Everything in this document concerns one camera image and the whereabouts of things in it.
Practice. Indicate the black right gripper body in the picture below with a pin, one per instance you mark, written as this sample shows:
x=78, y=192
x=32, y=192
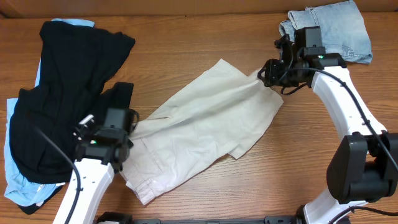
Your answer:
x=270, y=73

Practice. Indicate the beige shorts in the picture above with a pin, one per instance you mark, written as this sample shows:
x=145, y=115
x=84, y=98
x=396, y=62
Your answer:
x=222, y=112

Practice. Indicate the black garment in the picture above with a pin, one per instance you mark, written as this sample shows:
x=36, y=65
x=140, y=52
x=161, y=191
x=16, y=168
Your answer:
x=76, y=61

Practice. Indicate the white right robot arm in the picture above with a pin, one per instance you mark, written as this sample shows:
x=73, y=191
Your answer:
x=363, y=169

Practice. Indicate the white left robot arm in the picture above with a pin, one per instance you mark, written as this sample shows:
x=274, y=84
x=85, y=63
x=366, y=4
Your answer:
x=99, y=155

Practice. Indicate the light blue denim shorts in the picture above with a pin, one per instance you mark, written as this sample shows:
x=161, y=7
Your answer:
x=342, y=28

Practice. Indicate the light blue garment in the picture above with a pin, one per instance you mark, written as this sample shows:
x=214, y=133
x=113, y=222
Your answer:
x=19, y=189

